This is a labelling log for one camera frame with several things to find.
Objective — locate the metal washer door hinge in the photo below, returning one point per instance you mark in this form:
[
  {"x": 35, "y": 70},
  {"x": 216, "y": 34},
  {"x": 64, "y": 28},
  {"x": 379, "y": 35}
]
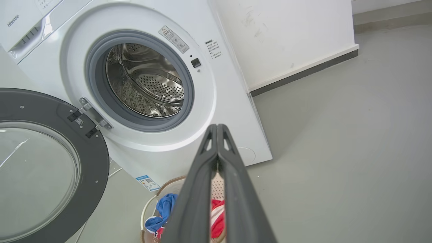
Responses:
[{"x": 96, "y": 116}]

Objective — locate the red white jersey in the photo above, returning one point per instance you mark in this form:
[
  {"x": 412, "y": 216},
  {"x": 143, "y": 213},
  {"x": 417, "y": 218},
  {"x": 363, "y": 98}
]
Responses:
[{"x": 217, "y": 219}]

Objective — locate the small printed text sticker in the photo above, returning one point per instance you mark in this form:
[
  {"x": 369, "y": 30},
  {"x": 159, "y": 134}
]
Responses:
[{"x": 213, "y": 49}]

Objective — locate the warning label sticker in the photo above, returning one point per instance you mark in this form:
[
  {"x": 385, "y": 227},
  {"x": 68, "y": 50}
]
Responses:
[{"x": 173, "y": 39}]

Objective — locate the white detergent drawer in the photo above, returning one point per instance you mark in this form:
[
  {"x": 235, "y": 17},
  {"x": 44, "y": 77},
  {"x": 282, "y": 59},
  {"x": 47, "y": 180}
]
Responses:
[{"x": 23, "y": 30}]

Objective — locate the black round glass washer door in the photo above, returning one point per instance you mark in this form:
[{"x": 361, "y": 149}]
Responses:
[{"x": 91, "y": 162}]

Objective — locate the white and black baseboard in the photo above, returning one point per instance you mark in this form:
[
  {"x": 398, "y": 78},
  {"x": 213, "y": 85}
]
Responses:
[{"x": 303, "y": 69}]

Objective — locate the white front-load washing machine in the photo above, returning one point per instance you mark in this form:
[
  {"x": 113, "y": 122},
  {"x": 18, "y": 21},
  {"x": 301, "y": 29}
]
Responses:
[{"x": 229, "y": 108}]

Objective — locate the blue energy label sticker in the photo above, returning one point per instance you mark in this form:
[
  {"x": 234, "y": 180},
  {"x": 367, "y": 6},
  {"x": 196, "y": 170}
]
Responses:
[{"x": 147, "y": 183}]

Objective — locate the white woven-rim laundry basket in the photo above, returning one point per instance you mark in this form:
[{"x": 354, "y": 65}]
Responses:
[{"x": 168, "y": 187}]

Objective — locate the blue garment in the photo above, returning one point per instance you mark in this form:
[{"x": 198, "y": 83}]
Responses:
[{"x": 165, "y": 209}]

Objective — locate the round white filter cover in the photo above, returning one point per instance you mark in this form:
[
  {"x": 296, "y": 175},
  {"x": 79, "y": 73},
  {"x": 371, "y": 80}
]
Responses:
[{"x": 248, "y": 155}]

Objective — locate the black door latch socket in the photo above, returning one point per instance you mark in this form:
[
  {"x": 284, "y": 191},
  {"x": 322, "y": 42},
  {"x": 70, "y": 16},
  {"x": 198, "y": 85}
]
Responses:
[{"x": 195, "y": 62}]

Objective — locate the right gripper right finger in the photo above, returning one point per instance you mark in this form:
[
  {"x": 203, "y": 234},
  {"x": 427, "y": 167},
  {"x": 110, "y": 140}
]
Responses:
[{"x": 239, "y": 199}]

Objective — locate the steel perforated washer drum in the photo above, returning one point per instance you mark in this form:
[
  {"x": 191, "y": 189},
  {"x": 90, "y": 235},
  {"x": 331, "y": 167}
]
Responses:
[{"x": 148, "y": 84}]

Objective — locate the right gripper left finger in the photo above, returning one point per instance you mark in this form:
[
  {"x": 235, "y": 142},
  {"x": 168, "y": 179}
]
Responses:
[{"x": 197, "y": 195}]

